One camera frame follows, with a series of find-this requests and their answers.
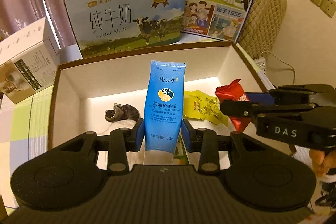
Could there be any beige quilted chair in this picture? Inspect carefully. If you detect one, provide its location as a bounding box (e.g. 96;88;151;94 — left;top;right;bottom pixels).
238;0;287;59

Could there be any white knitted sock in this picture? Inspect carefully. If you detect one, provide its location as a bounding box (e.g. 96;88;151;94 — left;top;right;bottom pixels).
97;119;136;136

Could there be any white power cable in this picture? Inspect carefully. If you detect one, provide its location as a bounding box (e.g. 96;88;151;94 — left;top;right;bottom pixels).
258;50;297;85

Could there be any green white carton box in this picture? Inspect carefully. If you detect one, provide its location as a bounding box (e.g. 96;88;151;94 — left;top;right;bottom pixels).
173;135;189;165

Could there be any grey sock in box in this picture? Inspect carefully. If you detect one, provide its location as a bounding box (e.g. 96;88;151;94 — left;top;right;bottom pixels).
105;103;141;123

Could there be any white power strip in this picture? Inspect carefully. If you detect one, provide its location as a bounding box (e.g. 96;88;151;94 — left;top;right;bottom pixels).
254;57;266;74

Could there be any person's right hand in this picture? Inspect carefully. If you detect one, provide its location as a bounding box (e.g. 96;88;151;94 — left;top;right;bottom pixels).
309;149;336;177

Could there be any white wall socket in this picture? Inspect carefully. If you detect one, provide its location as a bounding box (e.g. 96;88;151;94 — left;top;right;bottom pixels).
309;0;336;18

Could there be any brown cardboard storage box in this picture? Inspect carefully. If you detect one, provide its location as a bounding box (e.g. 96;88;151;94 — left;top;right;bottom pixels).
47;41;273;148

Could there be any yellow snack packet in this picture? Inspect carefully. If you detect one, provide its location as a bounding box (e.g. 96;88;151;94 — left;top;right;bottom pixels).
183;90;228;126

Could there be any blue hand cream tube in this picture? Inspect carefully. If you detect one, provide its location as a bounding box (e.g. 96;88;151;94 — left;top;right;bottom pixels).
143;60;186;165

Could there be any grey blue milk case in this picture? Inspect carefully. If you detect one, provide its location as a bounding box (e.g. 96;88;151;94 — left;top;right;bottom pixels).
64;0;186;58

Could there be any red snack packet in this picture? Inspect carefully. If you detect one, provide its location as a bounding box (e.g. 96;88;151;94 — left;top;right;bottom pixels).
215;79;251;132

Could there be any white appliance product box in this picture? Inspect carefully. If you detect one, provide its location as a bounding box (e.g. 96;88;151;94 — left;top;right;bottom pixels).
0;17;60;104

